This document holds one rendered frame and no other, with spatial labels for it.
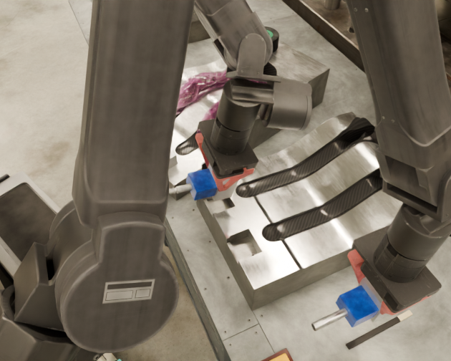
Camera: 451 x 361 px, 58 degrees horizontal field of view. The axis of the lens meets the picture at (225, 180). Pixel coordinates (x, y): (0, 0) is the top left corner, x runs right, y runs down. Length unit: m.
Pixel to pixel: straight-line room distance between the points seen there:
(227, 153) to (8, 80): 2.35
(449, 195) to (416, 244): 0.07
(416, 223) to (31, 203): 0.51
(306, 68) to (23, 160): 1.61
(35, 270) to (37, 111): 2.27
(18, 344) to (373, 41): 0.34
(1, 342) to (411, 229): 0.39
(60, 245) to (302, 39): 1.19
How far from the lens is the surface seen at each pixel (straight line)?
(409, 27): 0.37
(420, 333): 0.83
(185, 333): 1.61
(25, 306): 0.31
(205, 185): 0.70
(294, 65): 1.08
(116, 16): 0.25
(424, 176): 0.43
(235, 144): 0.61
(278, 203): 0.79
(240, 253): 0.75
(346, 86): 1.23
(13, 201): 0.67
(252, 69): 0.55
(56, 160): 2.23
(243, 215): 0.76
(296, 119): 0.59
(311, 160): 0.86
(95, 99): 0.26
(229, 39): 0.56
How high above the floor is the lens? 1.51
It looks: 50 degrees down
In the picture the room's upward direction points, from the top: straight up
